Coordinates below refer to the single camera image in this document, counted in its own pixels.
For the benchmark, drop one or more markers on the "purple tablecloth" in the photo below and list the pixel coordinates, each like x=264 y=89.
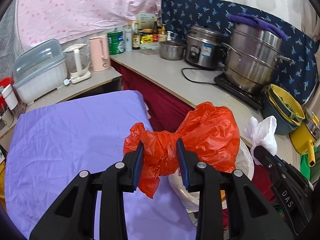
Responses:
x=52 y=144

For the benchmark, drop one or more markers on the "white electric glass kettle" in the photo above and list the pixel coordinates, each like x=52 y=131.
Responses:
x=78 y=63

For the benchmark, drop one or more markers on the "purple cloth on pot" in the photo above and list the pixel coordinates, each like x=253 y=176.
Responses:
x=256 y=23

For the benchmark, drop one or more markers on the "yellow enamel pot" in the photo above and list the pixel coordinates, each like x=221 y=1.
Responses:
x=304 y=138

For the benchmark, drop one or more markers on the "pink floral curtain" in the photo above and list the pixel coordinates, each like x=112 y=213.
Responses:
x=67 y=20

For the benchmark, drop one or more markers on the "steel rice cooker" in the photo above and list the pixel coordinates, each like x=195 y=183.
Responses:
x=204 y=48

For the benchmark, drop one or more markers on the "white dish rack with lid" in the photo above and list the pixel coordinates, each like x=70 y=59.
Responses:
x=39 y=70

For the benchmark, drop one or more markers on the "navy patterned cloth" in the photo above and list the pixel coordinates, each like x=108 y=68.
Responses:
x=299 y=77

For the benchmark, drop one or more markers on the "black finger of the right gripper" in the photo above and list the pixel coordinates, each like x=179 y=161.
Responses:
x=291 y=189

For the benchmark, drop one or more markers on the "teal yellow bowl stack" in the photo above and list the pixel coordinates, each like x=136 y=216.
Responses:
x=286 y=110

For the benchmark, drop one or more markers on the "large steel steamer pot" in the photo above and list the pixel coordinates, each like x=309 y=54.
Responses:
x=252 y=57

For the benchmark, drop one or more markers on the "black induction cooker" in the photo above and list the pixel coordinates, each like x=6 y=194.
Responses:
x=255 y=101

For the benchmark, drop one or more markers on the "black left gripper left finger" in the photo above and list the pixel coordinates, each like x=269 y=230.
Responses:
x=72 y=214

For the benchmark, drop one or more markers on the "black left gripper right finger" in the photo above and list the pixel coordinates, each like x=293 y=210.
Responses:
x=250 y=215

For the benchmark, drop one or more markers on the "dark soy sauce bottle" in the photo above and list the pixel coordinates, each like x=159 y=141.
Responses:
x=135 y=37

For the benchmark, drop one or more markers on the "pink electric kettle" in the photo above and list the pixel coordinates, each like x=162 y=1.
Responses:
x=100 y=58

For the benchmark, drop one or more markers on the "white thermos bottle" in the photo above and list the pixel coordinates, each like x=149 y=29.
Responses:
x=128 y=32

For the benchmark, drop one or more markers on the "white plastic bag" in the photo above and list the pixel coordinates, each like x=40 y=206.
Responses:
x=262 y=134

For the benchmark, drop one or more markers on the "small steel pot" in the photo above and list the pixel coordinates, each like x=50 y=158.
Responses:
x=171 y=50

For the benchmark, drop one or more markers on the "green tin can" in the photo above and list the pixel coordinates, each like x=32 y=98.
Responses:
x=115 y=42

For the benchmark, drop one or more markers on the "white cup container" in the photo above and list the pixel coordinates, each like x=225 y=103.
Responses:
x=9 y=97

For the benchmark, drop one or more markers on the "dark red counter curtain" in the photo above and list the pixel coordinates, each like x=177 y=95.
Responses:
x=155 y=97

